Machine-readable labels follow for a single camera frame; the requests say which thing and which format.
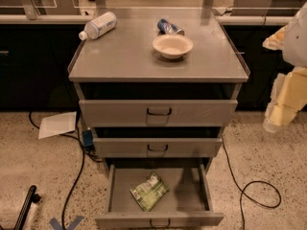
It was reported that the black cable left floor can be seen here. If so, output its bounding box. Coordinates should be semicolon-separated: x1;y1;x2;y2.
28;110;104;230

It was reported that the black stand foot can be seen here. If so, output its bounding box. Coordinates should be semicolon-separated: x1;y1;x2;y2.
13;185;41;230

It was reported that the grey drawer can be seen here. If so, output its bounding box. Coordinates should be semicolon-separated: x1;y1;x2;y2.
93;138;222;158
80;100;237;127
95;159;224;230

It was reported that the blue power adapter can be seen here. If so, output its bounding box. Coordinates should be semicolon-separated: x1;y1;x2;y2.
83;129;94;150

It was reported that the grey drawer cabinet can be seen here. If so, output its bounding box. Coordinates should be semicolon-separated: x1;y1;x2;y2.
69;8;248;169

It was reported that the black cable right floor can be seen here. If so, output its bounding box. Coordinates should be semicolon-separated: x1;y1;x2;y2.
221;137;282;230

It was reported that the white paper bowl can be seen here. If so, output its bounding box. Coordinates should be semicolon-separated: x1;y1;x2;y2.
153;34;194;59

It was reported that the white plastic water bottle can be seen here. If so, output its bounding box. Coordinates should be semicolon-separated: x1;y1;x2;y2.
79;11;117;40

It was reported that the clear acrylic barrier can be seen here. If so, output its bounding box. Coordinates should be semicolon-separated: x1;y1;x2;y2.
0;0;307;21

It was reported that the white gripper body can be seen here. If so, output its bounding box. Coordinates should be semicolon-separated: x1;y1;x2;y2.
283;3;307;67

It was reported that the grey middle drawer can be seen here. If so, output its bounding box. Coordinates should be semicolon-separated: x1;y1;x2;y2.
93;138;222;158

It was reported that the grey bottom drawer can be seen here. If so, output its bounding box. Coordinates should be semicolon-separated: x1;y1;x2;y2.
95;159;224;230

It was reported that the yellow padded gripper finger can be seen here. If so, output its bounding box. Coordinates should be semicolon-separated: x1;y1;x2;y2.
262;26;287;50
263;67;307;133

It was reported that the white paper sheet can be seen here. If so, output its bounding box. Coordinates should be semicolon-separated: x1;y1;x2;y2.
38;111;77;139

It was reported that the green jalapeno chip bag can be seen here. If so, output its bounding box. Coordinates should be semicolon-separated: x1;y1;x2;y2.
130;172;170;212

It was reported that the blue tape cross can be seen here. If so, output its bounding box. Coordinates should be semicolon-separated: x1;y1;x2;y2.
49;215;85;230

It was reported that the black cable floor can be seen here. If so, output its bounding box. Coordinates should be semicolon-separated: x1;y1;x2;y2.
28;110;104;230
221;137;282;230

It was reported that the grey top drawer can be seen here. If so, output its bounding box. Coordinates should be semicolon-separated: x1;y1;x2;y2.
80;100;237;127

